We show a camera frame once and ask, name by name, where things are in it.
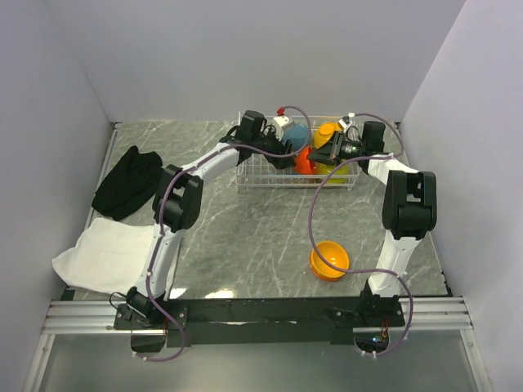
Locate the right orange bowl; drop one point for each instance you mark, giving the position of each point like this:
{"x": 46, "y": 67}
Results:
{"x": 335, "y": 254}

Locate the dark blue bowl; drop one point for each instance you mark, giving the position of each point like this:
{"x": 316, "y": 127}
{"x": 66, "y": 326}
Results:
{"x": 297, "y": 136}

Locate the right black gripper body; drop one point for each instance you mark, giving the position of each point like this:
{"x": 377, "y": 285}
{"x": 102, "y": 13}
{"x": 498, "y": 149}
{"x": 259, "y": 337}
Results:
{"x": 350, "y": 149}

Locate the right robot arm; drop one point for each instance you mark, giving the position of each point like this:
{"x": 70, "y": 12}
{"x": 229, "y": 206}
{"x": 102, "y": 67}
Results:
{"x": 409, "y": 210}

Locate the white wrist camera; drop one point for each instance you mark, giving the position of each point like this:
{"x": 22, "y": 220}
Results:
{"x": 348, "y": 128}
{"x": 282, "y": 123}

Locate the lime green bowl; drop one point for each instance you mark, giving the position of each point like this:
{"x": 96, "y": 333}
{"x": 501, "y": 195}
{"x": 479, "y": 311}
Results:
{"x": 338, "y": 176}

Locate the red orange bowl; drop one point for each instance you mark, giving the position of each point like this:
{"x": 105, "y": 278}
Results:
{"x": 304, "y": 166}

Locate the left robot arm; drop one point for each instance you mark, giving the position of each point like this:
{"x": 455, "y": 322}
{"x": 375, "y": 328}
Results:
{"x": 178, "y": 200}

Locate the black base frame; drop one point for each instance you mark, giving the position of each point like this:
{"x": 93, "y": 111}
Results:
{"x": 257, "y": 320}

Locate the black cloth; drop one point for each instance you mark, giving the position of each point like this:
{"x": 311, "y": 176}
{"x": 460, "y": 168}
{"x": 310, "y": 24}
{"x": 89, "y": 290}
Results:
{"x": 129, "y": 185}

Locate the white wire dish rack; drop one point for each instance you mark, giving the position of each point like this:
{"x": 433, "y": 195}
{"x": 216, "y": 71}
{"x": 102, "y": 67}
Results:
{"x": 256, "y": 171}

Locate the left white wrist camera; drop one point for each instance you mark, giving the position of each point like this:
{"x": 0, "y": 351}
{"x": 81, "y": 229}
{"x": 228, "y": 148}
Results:
{"x": 282, "y": 123}

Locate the white paper towel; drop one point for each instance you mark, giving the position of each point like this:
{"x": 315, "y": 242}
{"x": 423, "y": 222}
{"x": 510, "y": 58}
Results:
{"x": 109, "y": 257}

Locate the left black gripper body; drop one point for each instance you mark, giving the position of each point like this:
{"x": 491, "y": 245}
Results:
{"x": 270, "y": 144}

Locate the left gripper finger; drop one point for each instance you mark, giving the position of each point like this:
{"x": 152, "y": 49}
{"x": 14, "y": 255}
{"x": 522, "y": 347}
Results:
{"x": 287, "y": 149}
{"x": 281, "y": 163}

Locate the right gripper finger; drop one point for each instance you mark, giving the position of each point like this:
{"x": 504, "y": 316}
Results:
{"x": 337, "y": 139}
{"x": 323, "y": 155}

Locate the large orange bowl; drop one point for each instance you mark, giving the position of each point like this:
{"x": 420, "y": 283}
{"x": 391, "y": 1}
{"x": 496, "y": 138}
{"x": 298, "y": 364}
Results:
{"x": 324, "y": 133}

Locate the aluminium rail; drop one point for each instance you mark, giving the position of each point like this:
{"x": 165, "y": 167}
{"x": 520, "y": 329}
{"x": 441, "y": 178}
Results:
{"x": 97, "y": 317}

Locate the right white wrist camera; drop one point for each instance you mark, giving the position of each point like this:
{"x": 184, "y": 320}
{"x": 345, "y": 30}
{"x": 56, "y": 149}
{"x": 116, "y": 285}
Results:
{"x": 348, "y": 128}

